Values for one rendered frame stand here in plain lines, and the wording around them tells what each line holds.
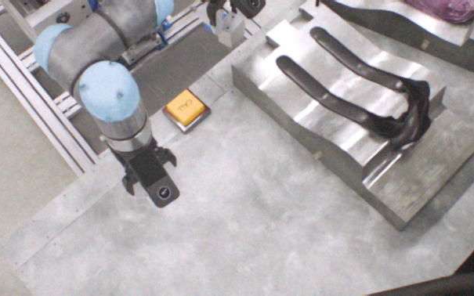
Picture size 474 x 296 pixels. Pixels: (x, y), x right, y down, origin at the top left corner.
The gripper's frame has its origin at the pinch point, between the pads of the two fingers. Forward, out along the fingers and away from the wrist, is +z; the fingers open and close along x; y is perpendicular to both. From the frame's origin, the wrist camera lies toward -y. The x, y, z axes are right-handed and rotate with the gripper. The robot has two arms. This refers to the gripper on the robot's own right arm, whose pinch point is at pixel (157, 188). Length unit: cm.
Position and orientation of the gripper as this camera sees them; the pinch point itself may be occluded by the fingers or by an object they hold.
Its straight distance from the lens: 113.5
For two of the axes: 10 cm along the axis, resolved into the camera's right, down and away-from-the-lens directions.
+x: -8.0, 5.6, -2.3
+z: 0.4, 4.2, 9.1
